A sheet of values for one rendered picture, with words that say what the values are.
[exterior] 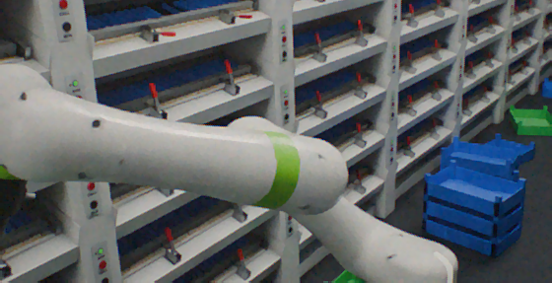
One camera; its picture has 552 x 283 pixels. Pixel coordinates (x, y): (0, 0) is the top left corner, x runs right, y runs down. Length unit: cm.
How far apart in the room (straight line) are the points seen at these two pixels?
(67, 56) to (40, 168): 58
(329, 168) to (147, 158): 30
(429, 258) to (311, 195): 39
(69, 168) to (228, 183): 22
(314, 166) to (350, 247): 41
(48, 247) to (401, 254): 72
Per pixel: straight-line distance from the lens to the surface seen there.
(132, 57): 138
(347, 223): 126
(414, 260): 123
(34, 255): 136
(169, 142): 78
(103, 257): 143
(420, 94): 285
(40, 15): 124
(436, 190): 240
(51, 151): 71
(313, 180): 91
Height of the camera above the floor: 118
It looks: 19 degrees down
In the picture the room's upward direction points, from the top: 3 degrees counter-clockwise
